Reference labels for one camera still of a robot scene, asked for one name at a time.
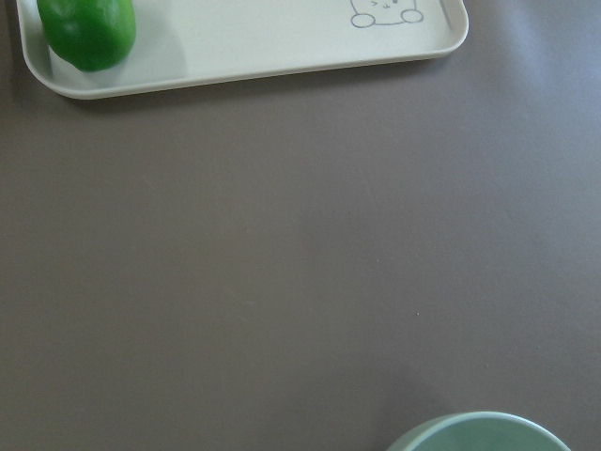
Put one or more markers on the light green bowl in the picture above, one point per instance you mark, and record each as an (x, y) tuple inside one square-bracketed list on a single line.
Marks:
[(478, 431)]

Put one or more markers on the cream rabbit tray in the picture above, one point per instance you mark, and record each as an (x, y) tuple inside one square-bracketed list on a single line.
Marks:
[(197, 43)]

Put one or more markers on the green lime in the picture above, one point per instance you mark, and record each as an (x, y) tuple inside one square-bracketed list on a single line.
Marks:
[(90, 35)]

